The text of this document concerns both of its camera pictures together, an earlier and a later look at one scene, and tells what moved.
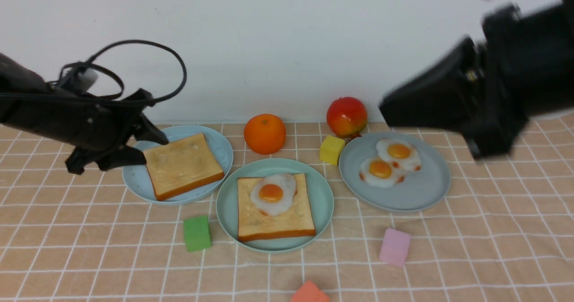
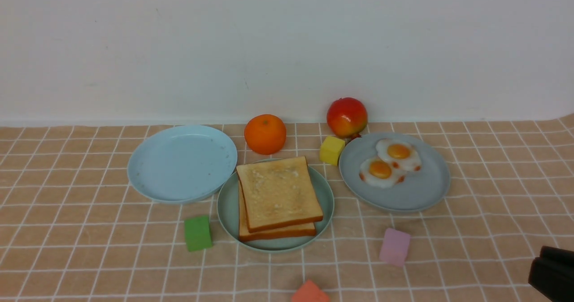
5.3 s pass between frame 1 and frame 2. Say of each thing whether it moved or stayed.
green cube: stayed
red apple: stayed
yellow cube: stayed
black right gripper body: moved
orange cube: stayed
